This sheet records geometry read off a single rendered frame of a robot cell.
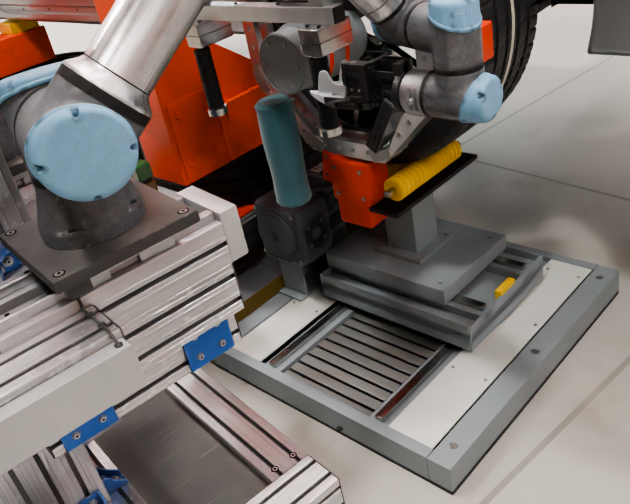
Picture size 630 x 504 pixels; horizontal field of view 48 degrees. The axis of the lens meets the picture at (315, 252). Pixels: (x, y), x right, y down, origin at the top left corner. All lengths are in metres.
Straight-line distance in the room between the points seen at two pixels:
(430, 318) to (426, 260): 0.17
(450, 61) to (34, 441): 0.76
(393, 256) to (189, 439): 0.75
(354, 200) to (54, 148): 1.01
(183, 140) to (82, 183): 1.00
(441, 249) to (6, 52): 2.44
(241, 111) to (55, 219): 1.01
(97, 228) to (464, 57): 0.58
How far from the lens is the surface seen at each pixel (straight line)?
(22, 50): 3.73
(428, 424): 1.63
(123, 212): 1.00
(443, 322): 1.78
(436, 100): 1.12
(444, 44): 1.08
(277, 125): 1.61
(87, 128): 0.81
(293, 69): 1.46
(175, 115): 1.80
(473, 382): 1.72
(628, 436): 1.73
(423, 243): 1.91
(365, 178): 1.64
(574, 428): 1.73
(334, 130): 1.33
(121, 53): 0.84
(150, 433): 1.60
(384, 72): 1.19
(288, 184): 1.67
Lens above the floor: 1.24
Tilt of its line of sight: 31 degrees down
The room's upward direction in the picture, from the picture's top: 12 degrees counter-clockwise
